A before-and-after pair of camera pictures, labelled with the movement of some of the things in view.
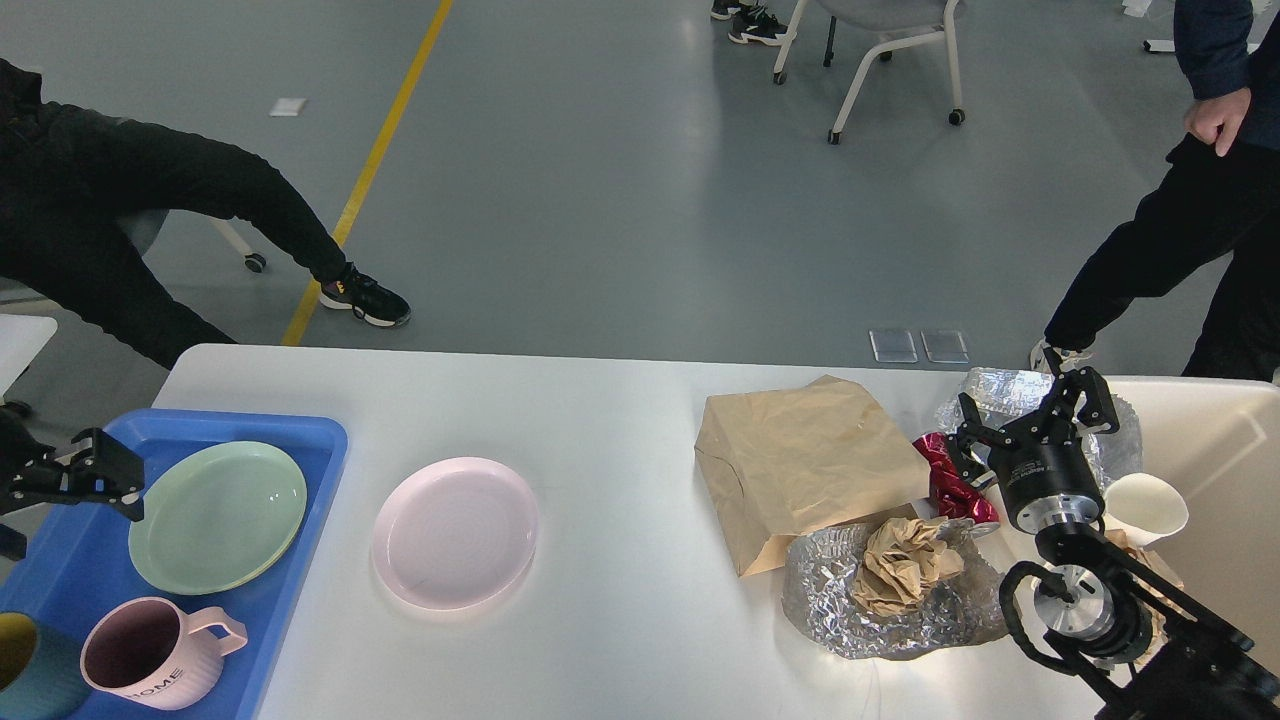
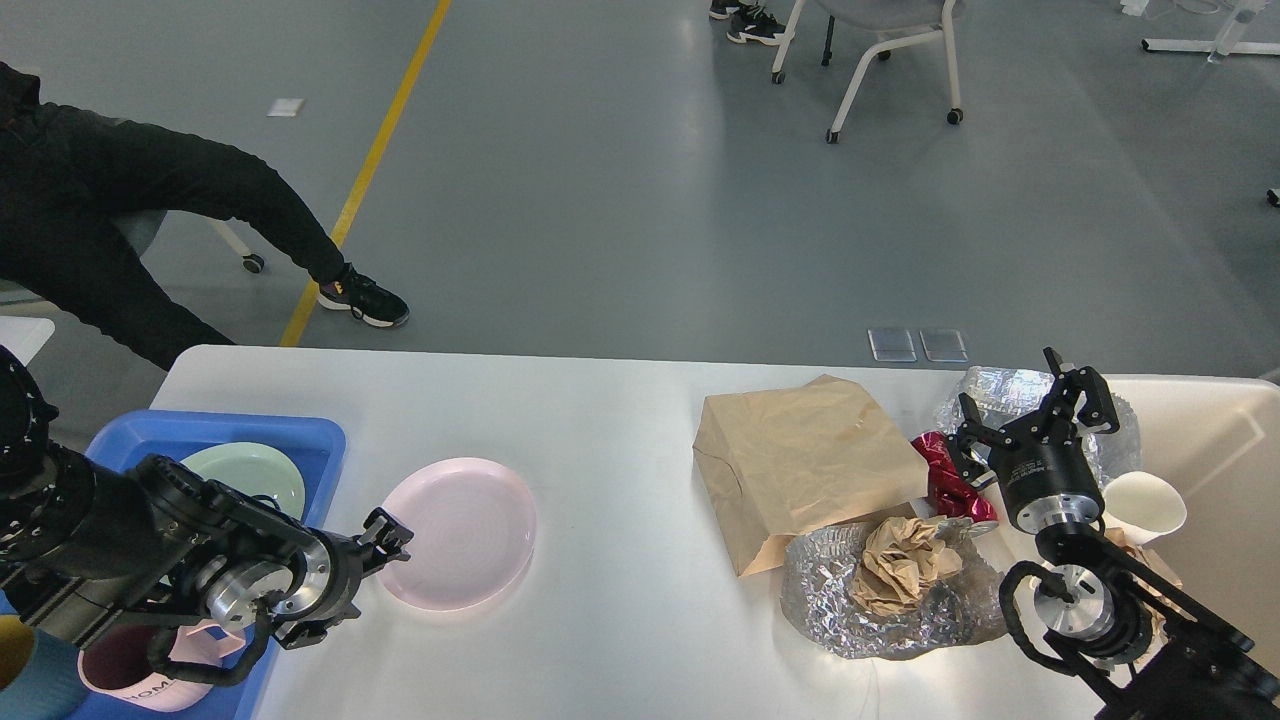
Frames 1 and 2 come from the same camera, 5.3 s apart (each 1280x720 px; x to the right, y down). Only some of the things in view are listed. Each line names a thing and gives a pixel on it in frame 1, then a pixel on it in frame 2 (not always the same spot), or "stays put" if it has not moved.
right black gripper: (1043, 474) stays put
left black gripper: (95, 468) → (334, 565)
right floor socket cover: (944, 346) stays put
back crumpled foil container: (1002, 397) stays put
